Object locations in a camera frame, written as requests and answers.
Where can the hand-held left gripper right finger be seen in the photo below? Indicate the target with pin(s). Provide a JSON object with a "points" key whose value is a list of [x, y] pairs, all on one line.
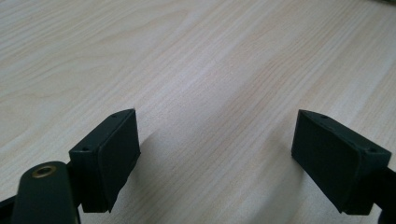
{"points": [[333, 161]]}

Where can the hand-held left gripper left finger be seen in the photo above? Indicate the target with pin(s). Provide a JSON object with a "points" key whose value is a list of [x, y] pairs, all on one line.
{"points": [[102, 165]]}

